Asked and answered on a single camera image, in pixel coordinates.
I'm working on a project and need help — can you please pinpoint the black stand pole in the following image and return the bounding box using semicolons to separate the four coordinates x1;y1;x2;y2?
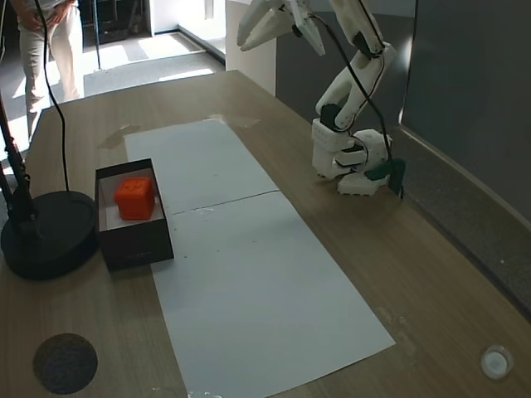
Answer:
0;95;39;241

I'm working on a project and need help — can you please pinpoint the thin dark pole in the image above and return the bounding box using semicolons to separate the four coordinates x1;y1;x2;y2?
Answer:
93;0;104;72

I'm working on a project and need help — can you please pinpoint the person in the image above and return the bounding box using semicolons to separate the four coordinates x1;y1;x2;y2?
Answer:
10;0;83;144

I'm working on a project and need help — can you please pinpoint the orange cube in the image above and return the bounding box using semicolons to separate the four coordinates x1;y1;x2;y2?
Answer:
113;175;158;221

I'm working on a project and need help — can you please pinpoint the white round cap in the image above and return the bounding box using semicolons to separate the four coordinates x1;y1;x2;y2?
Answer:
479;344;515;380

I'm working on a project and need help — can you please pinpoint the black round stand base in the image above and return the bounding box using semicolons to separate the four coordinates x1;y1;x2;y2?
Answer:
0;190;99;280

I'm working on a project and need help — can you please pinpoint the brown cardboard box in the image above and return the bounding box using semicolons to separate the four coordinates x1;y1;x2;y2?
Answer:
95;157;175;273

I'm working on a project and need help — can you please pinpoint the dark round cork disc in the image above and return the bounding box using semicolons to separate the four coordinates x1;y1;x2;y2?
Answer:
32;332;100;396

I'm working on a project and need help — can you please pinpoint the grey desk partition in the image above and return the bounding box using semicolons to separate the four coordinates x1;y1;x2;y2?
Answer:
397;0;531;324

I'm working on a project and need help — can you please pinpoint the white paper sheet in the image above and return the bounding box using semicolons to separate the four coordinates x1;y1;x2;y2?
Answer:
152;191;397;396
124;118;280;216

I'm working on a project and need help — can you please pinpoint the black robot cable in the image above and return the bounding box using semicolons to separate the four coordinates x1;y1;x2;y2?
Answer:
305;13;406;200

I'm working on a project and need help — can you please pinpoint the green table clamp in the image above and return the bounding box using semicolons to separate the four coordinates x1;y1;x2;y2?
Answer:
364;158;407;197

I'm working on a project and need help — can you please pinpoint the black stand cable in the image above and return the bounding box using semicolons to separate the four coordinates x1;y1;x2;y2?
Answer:
35;0;71;194

